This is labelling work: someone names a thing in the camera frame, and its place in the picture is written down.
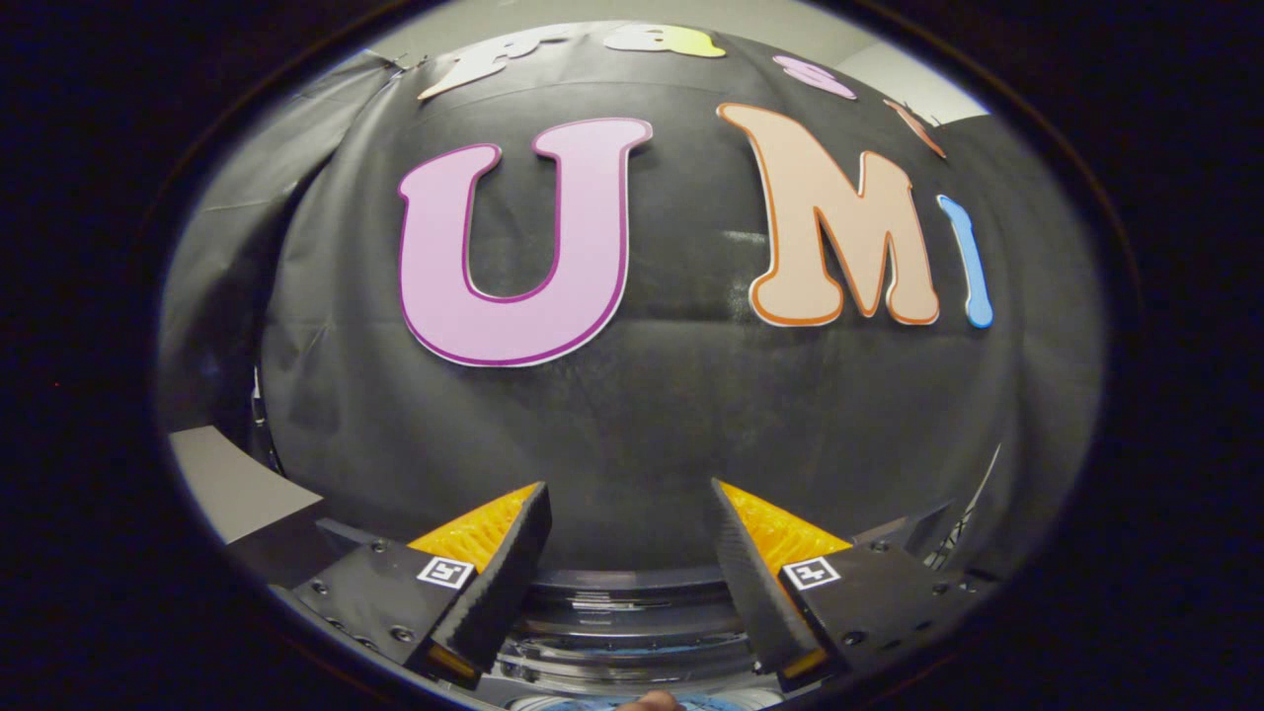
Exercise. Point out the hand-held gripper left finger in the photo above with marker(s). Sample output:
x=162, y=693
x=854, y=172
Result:
x=504, y=583

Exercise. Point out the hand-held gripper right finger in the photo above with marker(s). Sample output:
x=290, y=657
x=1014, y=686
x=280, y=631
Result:
x=755, y=583

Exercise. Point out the grey washing machine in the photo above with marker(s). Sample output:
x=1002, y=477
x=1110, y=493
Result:
x=632, y=664

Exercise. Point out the black backdrop cloth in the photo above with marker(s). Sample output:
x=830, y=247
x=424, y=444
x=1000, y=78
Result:
x=671, y=425

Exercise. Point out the black stand pole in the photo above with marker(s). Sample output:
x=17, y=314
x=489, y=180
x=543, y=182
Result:
x=265, y=434

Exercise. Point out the grey white cabinet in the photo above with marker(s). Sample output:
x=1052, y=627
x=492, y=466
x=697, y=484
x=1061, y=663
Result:
x=227, y=484

